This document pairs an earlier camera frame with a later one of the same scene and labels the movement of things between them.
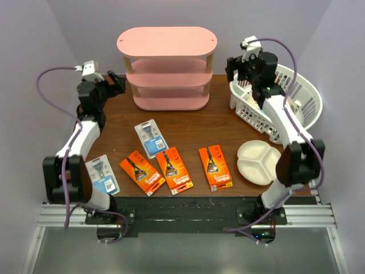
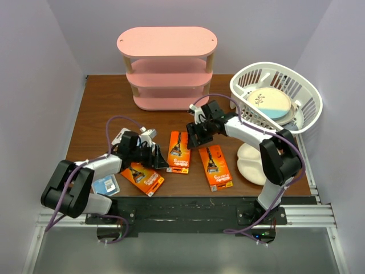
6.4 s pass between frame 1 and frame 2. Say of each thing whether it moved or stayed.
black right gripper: moved
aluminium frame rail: stayed
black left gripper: moved
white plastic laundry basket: stayed
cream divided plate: stayed
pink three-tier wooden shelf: stayed
